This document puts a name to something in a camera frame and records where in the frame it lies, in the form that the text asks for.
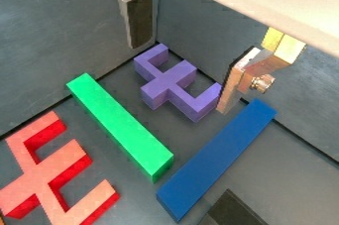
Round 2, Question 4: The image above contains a blue rectangular block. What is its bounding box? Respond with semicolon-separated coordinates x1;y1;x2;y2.
156;99;276;222

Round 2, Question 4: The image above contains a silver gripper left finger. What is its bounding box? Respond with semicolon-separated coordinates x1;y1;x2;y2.
118;0;152;49

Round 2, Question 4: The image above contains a green rectangular block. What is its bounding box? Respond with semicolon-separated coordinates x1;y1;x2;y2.
66;73;173;182

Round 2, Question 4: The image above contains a black rectangular block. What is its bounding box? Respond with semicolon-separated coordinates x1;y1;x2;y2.
198;189;268;225

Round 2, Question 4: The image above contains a red comb-shaped block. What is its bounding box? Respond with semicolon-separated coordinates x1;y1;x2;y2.
0;112;118;225

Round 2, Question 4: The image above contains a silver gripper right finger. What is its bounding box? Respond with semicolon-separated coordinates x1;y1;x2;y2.
216;28;305;114

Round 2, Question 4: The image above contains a purple comb-shaped block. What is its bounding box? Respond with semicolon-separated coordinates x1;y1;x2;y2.
133;44;221;122

